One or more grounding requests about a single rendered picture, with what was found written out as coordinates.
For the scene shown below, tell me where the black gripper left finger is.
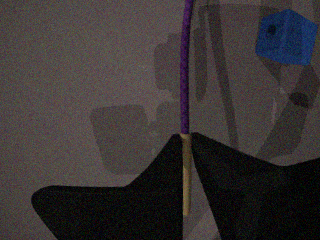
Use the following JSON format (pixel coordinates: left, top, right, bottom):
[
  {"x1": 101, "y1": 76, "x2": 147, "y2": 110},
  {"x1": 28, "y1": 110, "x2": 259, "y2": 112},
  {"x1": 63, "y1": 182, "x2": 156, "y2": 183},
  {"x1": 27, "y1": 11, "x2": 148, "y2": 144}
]
[{"x1": 31, "y1": 135, "x2": 184, "y2": 240}]

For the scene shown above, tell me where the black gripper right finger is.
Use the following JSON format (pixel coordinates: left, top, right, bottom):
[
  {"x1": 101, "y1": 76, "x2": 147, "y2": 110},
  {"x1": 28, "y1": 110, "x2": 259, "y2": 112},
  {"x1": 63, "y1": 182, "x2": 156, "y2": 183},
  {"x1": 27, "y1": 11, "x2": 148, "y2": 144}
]
[{"x1": 191, "y1": 133, "x2": 320, "y2": 240}]

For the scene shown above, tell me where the blue block with round hole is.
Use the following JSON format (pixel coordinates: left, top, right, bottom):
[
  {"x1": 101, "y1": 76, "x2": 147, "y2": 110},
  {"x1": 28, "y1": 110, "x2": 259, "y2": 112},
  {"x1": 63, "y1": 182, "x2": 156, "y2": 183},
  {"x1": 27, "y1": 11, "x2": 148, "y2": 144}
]
[{"x1": 255, "y1": 9, "x2": 319, "y2": 65}]

